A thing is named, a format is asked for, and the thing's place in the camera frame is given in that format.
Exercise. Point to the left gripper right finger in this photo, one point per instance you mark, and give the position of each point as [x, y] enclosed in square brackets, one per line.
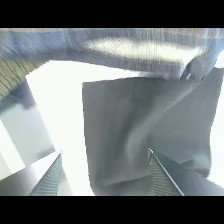
[180, 180]

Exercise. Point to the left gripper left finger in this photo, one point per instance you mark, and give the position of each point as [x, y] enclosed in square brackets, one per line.
[40, 181]

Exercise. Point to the black garment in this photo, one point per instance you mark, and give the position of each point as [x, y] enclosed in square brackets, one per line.
[140, 126]

